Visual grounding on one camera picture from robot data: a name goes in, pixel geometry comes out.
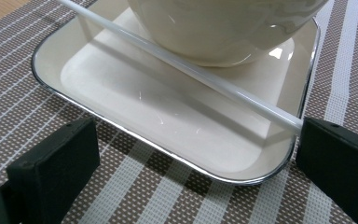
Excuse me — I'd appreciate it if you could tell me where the cream cup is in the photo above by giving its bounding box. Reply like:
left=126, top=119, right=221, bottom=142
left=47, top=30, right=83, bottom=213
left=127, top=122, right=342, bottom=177
left=127, top=0, right=329, bottom=68

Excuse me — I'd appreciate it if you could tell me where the white straw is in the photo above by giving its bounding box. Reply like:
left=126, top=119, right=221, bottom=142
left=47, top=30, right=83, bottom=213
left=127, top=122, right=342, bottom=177
left=55, top=0, right=305, bottom=135

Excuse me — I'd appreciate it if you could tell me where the striped woven placemat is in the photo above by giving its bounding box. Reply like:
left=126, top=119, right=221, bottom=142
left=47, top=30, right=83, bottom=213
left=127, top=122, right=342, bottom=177
left=0, top=0, right=358, bottom=224

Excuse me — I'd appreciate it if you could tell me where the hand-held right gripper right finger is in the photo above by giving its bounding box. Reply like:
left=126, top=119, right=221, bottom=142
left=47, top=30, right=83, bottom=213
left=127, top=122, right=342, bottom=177
left=296, top=116, right=358, bottom=224

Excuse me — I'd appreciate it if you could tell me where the square white saucer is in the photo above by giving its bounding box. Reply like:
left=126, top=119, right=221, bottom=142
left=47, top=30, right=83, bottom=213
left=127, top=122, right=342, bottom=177
left=31, top=0, right=322, bottom=187

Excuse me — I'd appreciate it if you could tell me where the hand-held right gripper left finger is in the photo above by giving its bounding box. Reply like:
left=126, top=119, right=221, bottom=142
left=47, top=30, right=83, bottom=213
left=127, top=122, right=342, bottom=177
left=6, top=116, right=101, bottom=224

